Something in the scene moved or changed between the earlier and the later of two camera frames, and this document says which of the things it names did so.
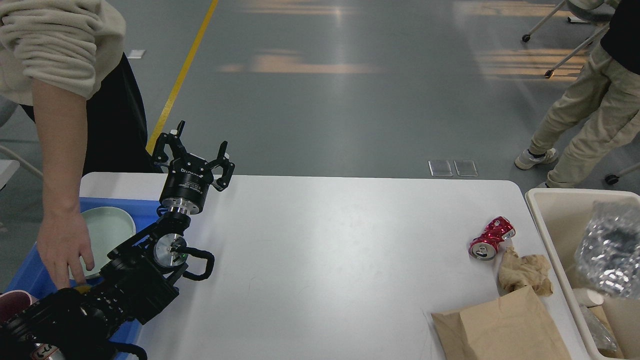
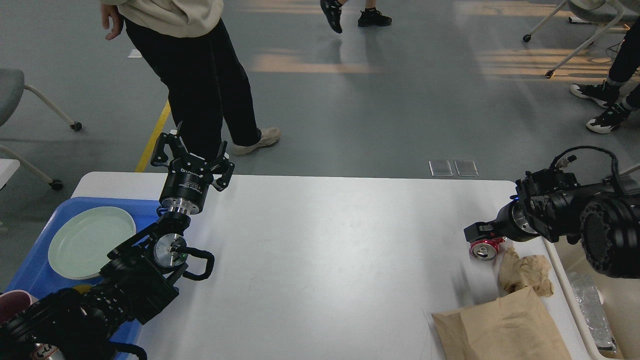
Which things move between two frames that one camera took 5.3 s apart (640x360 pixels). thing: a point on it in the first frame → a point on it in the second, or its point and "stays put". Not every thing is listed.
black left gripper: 189,176 stays put
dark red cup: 13,303 stays put
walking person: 62,61 → 186,43
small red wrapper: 484,247 stays put
